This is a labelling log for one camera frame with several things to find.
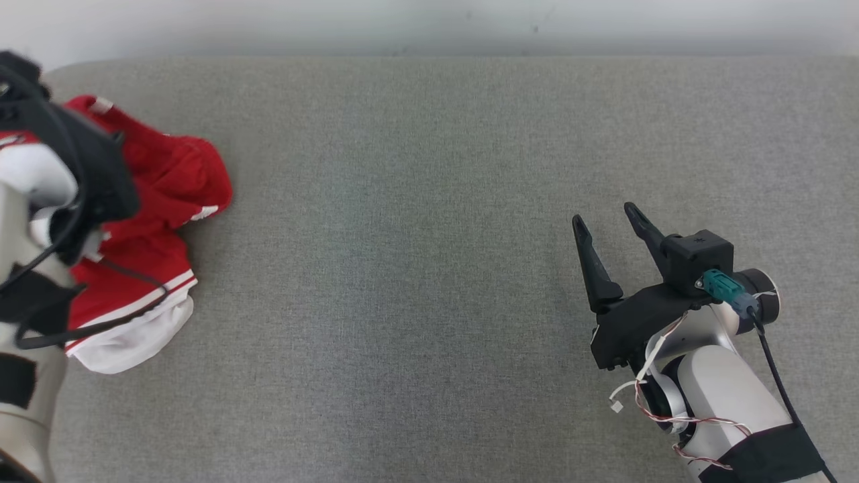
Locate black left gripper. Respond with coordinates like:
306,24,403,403
40,101,140,266

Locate grey fabric sofa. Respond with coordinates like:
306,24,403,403
40,55,859,483

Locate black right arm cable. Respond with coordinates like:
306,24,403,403
752,314,840,483

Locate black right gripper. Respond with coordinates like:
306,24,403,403
572,203,713,373

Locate red white twisted wires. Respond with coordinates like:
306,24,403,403
609,312,752,470

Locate red shorts white waistband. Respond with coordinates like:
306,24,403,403
64,94,234,232

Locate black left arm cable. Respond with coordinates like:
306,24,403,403
0,67,168,351

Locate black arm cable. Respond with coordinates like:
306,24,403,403
0,67,168,351
752,314,840,483

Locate teal right camera connector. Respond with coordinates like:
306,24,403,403
697,268,760,320

